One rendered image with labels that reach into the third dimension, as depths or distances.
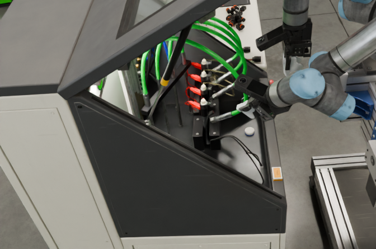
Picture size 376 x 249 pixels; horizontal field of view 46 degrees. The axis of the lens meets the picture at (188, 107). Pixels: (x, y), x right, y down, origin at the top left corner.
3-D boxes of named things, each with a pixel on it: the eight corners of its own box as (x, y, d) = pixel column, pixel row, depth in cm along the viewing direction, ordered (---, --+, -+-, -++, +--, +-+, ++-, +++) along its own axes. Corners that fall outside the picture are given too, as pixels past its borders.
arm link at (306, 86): (325, 102, 110) (297, 89, 107) (299, 110, 120) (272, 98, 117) (332, 74, 112) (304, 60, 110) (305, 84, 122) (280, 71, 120)
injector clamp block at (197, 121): (221, 162, 173) (219, 135, 163) (196, 163, 174) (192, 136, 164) (220, 104, 198) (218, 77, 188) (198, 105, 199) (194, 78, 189)
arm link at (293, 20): (283, 15, 130) (281, 1, 136) (283, 29, 133) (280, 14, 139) (310, 13, 129) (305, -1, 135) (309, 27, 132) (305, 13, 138)
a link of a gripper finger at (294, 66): (302, 80, 147) (304, 58, 141) (284, 81, 147) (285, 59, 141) (301, 75, 149) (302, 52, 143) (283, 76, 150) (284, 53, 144)
